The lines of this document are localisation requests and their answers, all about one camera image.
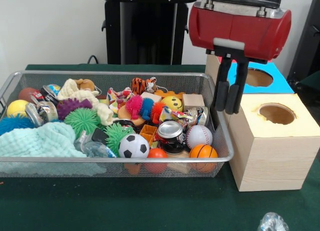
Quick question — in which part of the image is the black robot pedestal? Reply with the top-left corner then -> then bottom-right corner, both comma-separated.
96,0 -> 202,65

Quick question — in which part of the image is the mint green cloth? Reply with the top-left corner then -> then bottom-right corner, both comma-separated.
0,121 -> 88,158

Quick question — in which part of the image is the silver mesh bin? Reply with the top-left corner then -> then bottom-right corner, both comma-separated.
0,70 -> 236,179

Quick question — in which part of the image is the silver soda can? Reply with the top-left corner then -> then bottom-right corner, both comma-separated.
157,120 -> 185,152

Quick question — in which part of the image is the black cable behind table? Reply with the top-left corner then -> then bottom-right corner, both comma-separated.
86,55 -> 101,65

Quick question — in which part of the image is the green spiky ball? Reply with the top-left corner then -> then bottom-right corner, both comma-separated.
103,122 -> 136,157
63,108 -> 102,138

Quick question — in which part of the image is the blue spiky ball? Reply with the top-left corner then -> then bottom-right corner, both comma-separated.
0,117 -> 36,137

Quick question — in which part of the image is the orange basketball toy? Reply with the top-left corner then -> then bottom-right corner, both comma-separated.
189,143 -> 219,159

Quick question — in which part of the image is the black and white soccer ball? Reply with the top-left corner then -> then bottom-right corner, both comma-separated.
118,133 -> 150,159

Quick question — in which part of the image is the wooden box with three holes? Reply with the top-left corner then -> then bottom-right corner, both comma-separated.
204,54 -> 320,192

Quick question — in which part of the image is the plain yellow ball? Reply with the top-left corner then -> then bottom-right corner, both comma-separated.
6,99 -> 30,118

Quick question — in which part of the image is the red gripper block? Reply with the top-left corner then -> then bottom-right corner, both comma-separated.
188,0 -> 293,115

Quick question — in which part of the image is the orange tiger plush toy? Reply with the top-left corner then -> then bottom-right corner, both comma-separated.
131,76 -> 158,95

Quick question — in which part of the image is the bottle with blue label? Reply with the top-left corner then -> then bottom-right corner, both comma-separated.
258,212 -> 290,231

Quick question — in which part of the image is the white baseball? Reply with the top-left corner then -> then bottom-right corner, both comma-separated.
185,124 -> 214,149

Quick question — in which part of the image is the yellow smiley face ball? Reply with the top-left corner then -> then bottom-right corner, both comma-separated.
161,95 -> 185,113

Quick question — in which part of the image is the black flat panel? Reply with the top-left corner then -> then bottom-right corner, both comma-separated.
286,0 -> 320,84

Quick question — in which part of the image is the red rubber ball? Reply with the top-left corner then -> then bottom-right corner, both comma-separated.
147,147 -> 168,159

